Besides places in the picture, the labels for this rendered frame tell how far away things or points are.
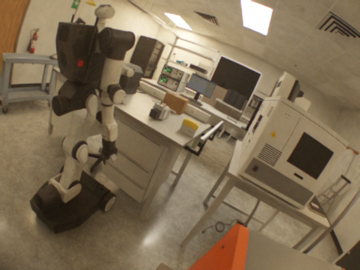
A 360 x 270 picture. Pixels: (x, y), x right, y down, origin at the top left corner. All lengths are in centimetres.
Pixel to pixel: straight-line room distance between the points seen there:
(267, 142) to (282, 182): 28
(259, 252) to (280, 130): 79
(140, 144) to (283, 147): 98
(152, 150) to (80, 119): 55
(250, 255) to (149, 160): 111
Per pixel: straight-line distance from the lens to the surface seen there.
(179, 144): 108
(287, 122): 101
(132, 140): 133
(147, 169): 134
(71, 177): 133
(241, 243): 30
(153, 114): 128
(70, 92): 97
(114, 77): 82
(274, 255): 34
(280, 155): 105
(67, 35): 87
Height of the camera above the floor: 132
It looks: 20 degrees down
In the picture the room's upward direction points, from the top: 24 degrees clockwise
